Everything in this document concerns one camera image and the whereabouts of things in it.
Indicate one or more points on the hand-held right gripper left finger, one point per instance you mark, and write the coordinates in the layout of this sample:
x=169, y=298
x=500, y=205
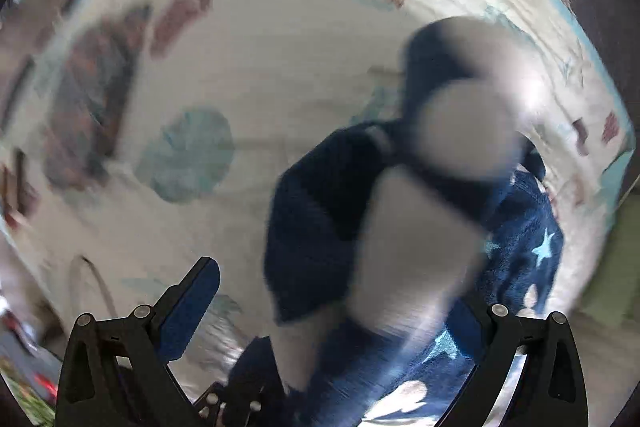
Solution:
x=187, y=307

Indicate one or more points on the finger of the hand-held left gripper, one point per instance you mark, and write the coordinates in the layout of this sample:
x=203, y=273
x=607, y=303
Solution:
x=235, y=402

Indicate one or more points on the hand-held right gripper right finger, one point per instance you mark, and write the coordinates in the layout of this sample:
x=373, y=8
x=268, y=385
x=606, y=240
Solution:
x=505, y=332

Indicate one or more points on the navy star print fleece robe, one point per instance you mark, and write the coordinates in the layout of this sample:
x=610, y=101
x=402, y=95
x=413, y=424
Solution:
x=400, y=232

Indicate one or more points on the white shell print quilted blanket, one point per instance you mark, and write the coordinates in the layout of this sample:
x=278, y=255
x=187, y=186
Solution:
x=225, y=82

